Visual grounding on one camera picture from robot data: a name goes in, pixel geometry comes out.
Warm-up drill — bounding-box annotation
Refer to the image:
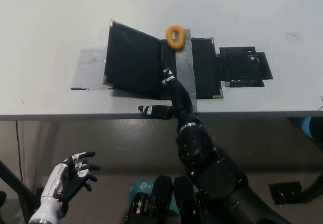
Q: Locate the black table leg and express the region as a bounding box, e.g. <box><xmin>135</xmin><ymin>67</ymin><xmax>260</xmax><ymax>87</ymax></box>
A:
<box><xmin>0</xmin><ymin>159</ymin><xmax>39</xmax><ymax>224</ymax></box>

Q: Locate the black robot right body block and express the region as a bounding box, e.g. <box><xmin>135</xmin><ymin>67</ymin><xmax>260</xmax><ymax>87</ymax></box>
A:
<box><xmin>173</xmin><ymin>176</ymin><xmax>204</xmax><ymax>224</ymax></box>

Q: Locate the thin black cable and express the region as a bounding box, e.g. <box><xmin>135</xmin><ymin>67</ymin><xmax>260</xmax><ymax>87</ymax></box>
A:
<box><xmin>15</xmin><ymin>120</ymin><xmax>23</xmax><ymax>182</ymax></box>

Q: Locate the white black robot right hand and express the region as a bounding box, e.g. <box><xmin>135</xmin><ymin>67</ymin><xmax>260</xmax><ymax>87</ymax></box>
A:
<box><xmin>137</xmin><ymin>61</ymin><xmax>202</xmax><ymax>132</ymax></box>

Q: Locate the black USC diary folder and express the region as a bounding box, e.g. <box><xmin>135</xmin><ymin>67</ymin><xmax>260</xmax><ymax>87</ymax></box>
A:
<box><xmin>102</xmin><ymin>19</ymin><xmax>225</xmax><ymax>101</ymax></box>

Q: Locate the orange spiky ring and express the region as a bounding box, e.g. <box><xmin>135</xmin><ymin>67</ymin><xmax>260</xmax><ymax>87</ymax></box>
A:
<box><xmin>164</xmin><ymin>25</ymin><xmax>187</xmax><ymax>51</ymax></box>

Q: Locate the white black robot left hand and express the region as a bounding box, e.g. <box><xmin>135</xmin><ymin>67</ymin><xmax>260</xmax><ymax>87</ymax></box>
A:
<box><xmin>41</xmin><ymin>151</ymin><xmax>100</xmax><ymax>204</ymax></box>

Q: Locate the blue round object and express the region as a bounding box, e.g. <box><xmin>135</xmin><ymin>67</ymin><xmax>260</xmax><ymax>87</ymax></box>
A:
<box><xmin>301</xmin><ymin>117</ymin><xmax>323</xmax><ymax>139</ymax></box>

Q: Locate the black floor tape patch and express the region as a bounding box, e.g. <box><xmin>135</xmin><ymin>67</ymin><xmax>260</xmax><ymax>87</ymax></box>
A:
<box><xmin>268</xmin><ymin>181</ymin><xmax>303</xmax><ymax>205</ymax></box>

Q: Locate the black flat plastic tray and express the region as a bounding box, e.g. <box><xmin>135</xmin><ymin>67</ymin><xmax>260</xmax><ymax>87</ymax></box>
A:
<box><xmin>216</xmin><ymin>46</ymin><xmax>274</xmax><ymax>88</ymax></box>

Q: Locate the grey duct tape strip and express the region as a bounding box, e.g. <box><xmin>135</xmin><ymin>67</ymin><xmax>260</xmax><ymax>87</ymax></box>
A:
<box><xmin>173</xmin><ymin>28</ymin><xmax>199</xmax><ymax>114</ymax></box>

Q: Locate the clear plastic sheet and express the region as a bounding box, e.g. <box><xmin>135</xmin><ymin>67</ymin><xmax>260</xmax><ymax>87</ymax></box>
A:
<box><xmin>70</xmin><ymin>48</ymin><xmax>112</xmax><ymax>91</ymax></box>

